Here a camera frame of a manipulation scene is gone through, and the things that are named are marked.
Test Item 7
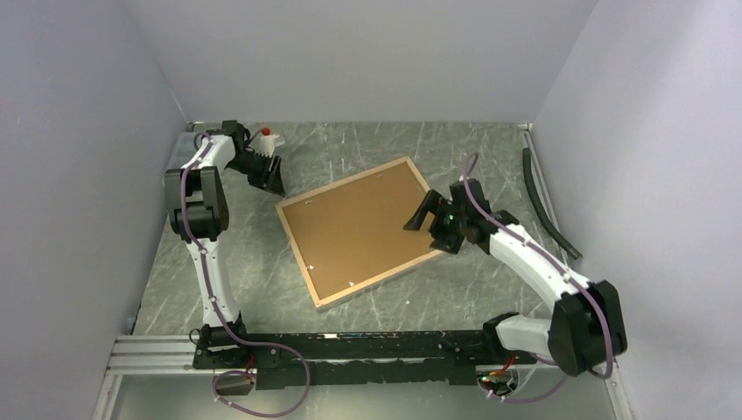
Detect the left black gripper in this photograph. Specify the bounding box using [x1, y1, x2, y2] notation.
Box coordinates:
[227, 152, 287, 198]

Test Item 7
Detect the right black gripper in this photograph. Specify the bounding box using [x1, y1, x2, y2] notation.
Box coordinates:
[404, 190, 468, 255]

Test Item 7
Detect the wooden picture frame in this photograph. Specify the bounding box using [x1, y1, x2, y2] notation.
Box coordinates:
[274, 155, 449, 310]

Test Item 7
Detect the brown backing board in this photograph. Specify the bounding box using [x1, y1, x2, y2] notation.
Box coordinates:
[281, 162, 444, 301]

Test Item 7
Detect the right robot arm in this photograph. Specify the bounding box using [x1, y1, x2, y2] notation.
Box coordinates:
[404, 178, 628, 377]

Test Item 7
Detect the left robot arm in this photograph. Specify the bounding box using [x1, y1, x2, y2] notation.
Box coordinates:
[163, 120, 285, 368]

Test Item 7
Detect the clear plastic organizer box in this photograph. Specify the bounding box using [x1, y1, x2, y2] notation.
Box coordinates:
[165, 131, 200, 170]

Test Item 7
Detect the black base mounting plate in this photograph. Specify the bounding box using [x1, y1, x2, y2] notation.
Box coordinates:
[192, 330, 536, 390]

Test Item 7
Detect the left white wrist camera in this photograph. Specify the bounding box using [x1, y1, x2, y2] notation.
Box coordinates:
[255, 127, 285, 158]

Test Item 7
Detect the black corrugated hose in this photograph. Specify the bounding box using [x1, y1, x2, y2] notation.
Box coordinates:
[521, 147, 583, 261]

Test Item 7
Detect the aluminium rail frame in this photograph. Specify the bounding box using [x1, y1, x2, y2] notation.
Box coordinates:
[94, 335, 633, 419]

